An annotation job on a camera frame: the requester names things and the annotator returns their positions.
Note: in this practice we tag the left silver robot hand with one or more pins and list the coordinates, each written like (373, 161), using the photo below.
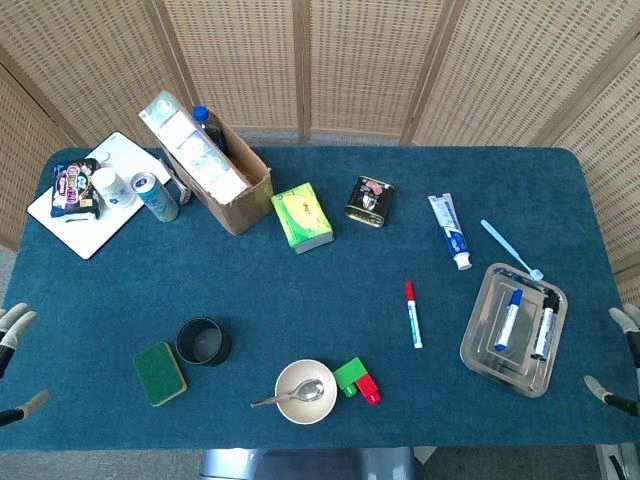
(17, 320)

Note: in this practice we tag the beige bowl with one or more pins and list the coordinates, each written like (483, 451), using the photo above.
(292, 375)

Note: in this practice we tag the green toy block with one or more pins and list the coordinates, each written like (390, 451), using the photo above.
(350, 372)

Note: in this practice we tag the black rectangular food tin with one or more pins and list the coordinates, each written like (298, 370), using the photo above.
(369, 200)

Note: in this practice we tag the wicker folding screen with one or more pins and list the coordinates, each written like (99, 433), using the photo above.
(350, 60)

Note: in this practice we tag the dark printed snack packet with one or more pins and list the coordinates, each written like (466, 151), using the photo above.
(72, 187)

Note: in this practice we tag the stainless steel tray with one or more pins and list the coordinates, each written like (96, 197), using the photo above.
(485, 320)

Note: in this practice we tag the red capped white marker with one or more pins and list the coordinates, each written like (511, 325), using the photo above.
(413, 312)

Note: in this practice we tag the red toy block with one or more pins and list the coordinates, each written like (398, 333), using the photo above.
(367, 387)

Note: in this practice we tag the green scouring sponge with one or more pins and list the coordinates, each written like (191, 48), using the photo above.
(157, 372)

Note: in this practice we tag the black capped marker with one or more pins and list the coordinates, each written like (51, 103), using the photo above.
(545, 330)

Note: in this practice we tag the blue capped marker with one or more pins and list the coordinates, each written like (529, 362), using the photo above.
(509, 320)

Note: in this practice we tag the metal spoon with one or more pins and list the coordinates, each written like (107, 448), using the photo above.
(312, 390)

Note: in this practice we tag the light blue toothbrush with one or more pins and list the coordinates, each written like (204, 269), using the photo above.
(505, 245)

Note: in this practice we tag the black round cup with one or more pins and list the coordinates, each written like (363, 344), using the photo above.
(220, 350)

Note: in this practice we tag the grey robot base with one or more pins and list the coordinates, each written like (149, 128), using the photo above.
(300, 465)

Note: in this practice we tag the pastel tissue multipack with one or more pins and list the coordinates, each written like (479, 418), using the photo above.
(195, 145)

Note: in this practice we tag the brown cardboard box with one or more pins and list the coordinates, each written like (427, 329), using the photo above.
(245, 210)

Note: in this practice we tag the white cup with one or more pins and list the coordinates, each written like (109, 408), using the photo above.
(112, 187)

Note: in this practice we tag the green tissue box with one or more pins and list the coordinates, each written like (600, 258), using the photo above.
(302, 215)

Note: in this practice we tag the white flat board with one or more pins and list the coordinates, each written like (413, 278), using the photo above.
(85, 235)

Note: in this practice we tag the white blue toothpaste tube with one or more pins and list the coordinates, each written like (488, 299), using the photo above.
(447, 220)

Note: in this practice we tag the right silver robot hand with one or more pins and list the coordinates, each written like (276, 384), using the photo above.
(625, 317)

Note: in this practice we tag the cola bottle blue cap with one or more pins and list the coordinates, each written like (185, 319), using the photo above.
(210, 127)

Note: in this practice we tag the light blue drink can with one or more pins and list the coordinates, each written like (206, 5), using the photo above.
(157, 200)

